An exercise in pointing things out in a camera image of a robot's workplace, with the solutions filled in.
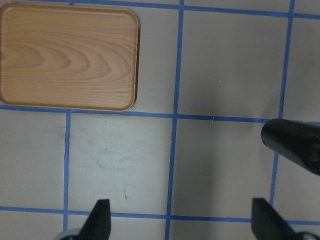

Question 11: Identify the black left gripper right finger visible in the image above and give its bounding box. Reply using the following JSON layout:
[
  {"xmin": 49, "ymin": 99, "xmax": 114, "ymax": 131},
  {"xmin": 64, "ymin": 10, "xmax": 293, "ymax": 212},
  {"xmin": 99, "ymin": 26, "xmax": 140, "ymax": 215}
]
[{"xmin": 251, "ymin": 198, "xmax": 296, "ymax": 240}]

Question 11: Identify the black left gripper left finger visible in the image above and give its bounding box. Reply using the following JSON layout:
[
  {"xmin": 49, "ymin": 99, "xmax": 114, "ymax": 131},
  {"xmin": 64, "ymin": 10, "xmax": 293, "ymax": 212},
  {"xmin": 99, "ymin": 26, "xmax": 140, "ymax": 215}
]
[{"xmin": 78, "ymin": 199, "xmax": 111, "ymax": 240}]

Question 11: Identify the dark wine bottle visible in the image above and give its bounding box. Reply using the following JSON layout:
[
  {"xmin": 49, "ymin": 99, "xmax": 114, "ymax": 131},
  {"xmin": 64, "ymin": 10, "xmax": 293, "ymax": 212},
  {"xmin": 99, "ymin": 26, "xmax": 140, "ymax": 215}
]
[{"xmin": 260, "ymin": 118, "xmax": 320, "ymax": 176}]

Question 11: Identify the wooden tray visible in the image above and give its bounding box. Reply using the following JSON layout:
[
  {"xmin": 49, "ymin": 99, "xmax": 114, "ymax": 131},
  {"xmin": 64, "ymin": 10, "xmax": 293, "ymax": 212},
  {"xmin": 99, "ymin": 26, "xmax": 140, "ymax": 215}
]
[{"xmin": 0, "ymin": 2, "xmax": 140, "ymax": 112}]

